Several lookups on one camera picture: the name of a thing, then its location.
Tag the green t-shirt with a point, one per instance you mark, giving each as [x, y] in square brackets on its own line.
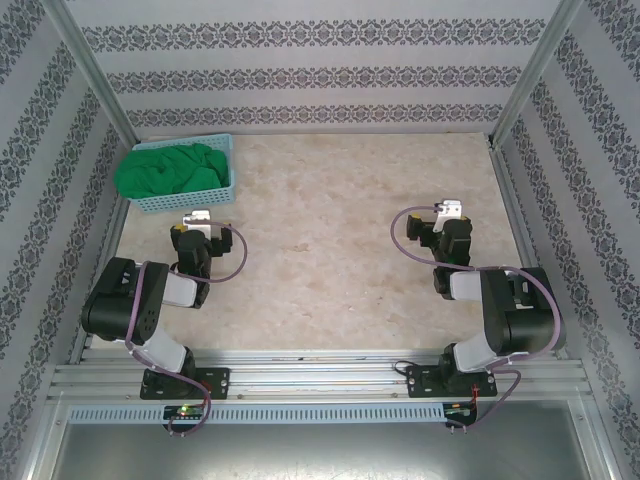
[165, 172]

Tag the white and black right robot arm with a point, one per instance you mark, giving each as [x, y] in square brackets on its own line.
[525, 320]

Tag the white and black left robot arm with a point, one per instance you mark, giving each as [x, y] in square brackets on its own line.
[120, 300]

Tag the light blue plastic basket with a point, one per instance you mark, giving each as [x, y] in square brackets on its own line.
[190, 200]

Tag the small circuit board green light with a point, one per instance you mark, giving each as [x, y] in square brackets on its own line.
[182, 411]

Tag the grey metal sheet panel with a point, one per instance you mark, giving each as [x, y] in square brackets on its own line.
[320, 455]

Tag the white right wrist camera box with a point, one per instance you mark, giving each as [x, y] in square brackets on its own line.
[448, 212]

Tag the aluminium table side rail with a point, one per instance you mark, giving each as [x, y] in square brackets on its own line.
[520, 225]
[111, 240]

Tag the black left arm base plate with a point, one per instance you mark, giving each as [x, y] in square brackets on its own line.
[217, 377]

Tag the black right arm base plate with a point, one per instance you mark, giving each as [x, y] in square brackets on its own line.
[420, 382]

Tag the long aluminium mounting rail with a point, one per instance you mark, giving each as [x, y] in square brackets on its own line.
[310, 380]

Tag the aluminium frame post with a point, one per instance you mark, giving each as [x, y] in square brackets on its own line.
[90, 65]
[540, 65]

